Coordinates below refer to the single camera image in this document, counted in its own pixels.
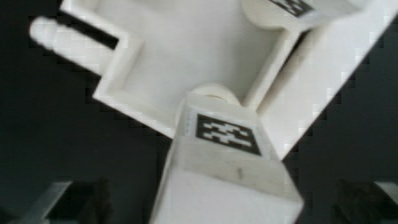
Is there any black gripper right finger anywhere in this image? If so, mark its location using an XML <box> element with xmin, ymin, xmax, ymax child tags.
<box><xmin>332</xmin><ymin>180</ymin><xmax>398</xmax><ymax>224</ymax></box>

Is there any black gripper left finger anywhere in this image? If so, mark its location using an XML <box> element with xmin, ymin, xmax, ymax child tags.
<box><xmin>16</xmin><ymin>178</ymin><xmax>113</xmax><ymax>224</ymax></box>

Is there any white chair seat part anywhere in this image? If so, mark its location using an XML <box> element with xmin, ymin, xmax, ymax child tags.
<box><xmin>28</xmin><ymin>0</ymin><xmax>296</xmax><ymax>136</ymax></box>

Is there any white chair leg with tag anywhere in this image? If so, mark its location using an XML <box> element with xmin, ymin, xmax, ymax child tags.
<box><xmin>241</xmin><ymin>0</ymin><xmax>371</xmax><ymax>31</ymax></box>

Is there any white U-shaped frame fence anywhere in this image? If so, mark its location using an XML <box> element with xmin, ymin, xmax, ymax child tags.
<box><xmin>257</xmin><ymin>0</ymin><xmax>398</xmax><ymax>158</ymax></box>

